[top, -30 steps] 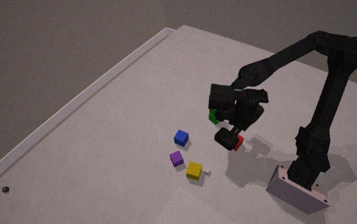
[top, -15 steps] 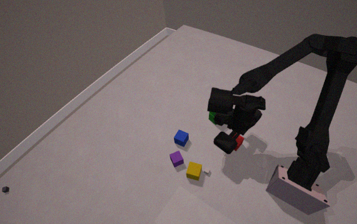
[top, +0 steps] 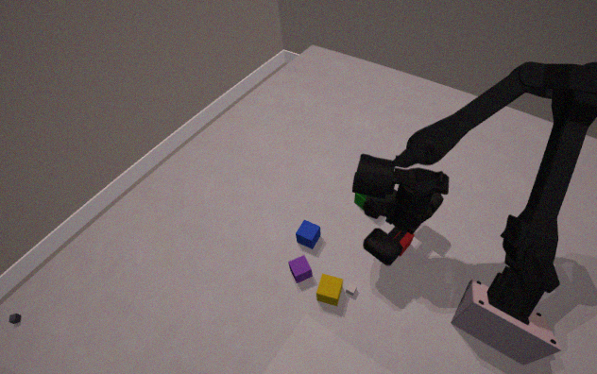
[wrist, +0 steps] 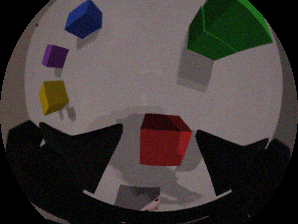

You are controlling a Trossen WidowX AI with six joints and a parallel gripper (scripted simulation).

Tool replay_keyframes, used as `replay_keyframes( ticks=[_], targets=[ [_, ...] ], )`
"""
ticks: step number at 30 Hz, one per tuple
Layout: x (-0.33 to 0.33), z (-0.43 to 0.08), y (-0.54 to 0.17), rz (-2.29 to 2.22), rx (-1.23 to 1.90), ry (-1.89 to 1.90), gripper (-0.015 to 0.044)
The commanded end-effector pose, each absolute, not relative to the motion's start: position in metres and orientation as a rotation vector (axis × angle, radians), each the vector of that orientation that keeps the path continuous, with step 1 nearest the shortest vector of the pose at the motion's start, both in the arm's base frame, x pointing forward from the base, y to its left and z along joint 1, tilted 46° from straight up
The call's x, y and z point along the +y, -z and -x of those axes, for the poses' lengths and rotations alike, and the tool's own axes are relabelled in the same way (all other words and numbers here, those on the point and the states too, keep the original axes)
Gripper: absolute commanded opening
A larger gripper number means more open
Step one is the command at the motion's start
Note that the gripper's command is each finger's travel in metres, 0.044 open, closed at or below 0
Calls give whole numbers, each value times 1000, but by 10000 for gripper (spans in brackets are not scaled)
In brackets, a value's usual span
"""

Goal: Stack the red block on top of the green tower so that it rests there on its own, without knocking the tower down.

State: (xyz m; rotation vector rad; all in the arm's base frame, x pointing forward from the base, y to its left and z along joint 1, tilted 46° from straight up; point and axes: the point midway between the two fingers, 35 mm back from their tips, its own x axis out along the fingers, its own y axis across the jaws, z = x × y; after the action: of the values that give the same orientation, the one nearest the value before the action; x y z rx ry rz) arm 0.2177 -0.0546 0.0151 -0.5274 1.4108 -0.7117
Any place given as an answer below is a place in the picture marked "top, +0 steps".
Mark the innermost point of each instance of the purple block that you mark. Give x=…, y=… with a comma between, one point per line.
x=300, y=269

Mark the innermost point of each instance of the blue block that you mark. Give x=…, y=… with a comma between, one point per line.
x=308, y=234

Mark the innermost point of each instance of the yellow block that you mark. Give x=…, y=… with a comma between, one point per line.
x=329, y=289

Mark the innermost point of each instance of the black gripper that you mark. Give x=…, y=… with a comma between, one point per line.
x=384, y=246

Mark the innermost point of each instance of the red block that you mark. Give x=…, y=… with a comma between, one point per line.
x=406, y=241

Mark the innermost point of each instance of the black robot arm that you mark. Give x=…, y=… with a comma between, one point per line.
x=529, y=240

